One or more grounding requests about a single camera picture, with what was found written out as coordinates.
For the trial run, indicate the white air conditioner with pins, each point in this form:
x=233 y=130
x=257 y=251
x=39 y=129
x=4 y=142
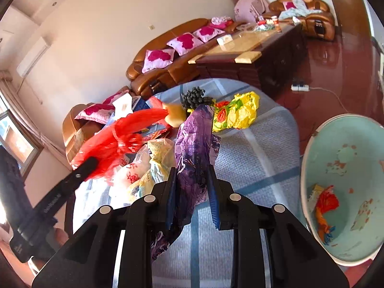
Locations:
x=32 y=57

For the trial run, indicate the red wrapper in bin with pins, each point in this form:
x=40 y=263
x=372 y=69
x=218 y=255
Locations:
x=321 y=201

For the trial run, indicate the pink flower pillow right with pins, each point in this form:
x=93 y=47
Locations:
x=207 y=33

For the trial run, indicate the yellow sponge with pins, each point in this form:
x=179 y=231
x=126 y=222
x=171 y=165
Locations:
x=176 y=114

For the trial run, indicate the mint green trash bin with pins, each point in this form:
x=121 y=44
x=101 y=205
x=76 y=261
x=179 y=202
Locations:
x=346 y=151

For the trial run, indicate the yellow printed plastic bag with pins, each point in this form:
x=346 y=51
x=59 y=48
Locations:
x=239 y=113

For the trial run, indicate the pink flower pillow on armchair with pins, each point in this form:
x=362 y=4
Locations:
x=97 y=112

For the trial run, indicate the brown leather armchair far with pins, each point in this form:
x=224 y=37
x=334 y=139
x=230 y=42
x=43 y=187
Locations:
x=314 y=16

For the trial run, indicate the pink flower pillow middle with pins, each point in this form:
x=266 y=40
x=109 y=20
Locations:
x=184 y=43

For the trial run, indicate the brown leather armchair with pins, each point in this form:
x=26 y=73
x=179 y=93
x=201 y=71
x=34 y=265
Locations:
x=76 y=132
x=314 y=16

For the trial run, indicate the brown leather armchair near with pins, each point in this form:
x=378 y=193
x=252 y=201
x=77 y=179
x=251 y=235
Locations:
x=76 y=132

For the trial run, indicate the window with frame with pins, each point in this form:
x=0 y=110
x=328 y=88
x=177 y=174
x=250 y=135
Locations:
x=23 y=146

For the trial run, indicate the pink cloth covered object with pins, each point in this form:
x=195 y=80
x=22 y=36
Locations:
x=249 y=11

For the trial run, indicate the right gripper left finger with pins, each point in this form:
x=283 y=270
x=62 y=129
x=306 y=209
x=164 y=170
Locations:
x=170 y=194

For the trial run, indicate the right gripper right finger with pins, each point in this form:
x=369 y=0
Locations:
x=214 y=197

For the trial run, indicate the pink flower pillow left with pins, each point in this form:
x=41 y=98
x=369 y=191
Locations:
x=157 y=59

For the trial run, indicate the white tissue box on table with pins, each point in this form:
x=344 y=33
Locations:
x=223 y=40

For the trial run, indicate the white and yellow plastic bag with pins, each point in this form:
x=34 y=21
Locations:
x=151 y=165

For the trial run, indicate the red plastic bag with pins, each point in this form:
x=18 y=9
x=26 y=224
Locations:
x=112 y=142

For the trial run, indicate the dark wood coffee table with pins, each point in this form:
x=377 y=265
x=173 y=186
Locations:
x=266 y=60

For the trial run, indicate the white power strip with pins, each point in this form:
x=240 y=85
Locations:
x=300 y=88

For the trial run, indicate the long brown leather sofa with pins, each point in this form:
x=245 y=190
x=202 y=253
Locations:
x=179 y=72

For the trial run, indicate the purple plastic bag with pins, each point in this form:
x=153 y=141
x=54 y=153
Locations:
x=195 y=149

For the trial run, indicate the blue plaid tablecloth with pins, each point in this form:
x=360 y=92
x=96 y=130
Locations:
x=261 y=163

